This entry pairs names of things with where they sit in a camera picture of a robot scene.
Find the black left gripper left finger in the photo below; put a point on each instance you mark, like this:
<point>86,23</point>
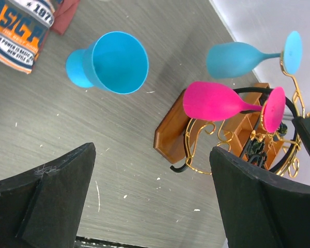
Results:
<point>42,207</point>

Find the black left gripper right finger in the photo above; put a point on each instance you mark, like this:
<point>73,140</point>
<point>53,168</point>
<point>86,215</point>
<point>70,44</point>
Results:
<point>259,208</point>

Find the pink wine glass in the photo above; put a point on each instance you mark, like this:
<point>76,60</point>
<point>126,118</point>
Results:
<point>212,101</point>

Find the blue wine glass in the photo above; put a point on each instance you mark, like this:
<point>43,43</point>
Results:
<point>235,59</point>
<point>117,62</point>

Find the dark rolled cloth front right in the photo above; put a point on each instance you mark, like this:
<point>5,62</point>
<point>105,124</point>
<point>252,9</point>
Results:
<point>282,130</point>

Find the dark rolled cloth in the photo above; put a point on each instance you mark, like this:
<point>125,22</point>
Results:
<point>282,130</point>
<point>256,152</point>

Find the dark rolled cloth front left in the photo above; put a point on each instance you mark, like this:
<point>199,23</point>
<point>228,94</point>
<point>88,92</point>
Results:
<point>256,152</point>

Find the wooden compartment tray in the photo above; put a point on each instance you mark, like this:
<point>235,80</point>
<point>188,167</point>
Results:
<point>242,128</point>

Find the colourful packet under left gripper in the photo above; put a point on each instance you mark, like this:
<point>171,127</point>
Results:
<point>24,26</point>

